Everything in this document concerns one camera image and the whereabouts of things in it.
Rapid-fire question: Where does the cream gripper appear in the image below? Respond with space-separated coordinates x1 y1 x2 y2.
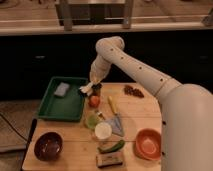
79 55 111 94

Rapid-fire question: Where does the dark brush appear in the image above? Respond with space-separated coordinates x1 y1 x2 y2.
92 83 102 96

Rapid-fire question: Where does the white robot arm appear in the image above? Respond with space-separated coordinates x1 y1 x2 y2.
80 36 213 171

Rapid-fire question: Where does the green plastic tray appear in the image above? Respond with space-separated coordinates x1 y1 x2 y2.
37 76 88 122

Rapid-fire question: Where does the red tomato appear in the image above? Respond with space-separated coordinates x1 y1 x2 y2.
88 95 100 108

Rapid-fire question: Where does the green cup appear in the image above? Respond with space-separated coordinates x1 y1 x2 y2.
85 114 100 130

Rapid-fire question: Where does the brown grapes cluster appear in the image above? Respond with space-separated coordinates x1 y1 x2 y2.
124 85 144 98

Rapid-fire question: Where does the white cup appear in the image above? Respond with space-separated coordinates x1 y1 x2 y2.
95 122 112 140

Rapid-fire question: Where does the green cucumber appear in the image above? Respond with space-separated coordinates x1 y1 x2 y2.
98 140 125 154

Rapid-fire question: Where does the dark brown bowl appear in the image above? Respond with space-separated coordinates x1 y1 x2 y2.
34 132 63 161

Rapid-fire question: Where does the wooden block with slot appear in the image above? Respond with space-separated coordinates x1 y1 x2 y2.
96 152 123 168

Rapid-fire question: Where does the orange bowl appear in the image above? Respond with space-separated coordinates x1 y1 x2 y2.
134 128 161 161

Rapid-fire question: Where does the yellow handled spatula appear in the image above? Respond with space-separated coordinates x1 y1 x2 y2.
108 96 124 137

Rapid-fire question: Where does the black cable left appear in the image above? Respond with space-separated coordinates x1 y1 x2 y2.
0 113 38 148

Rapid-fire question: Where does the metal frame stand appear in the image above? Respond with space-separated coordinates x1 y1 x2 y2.
55 0 134 31

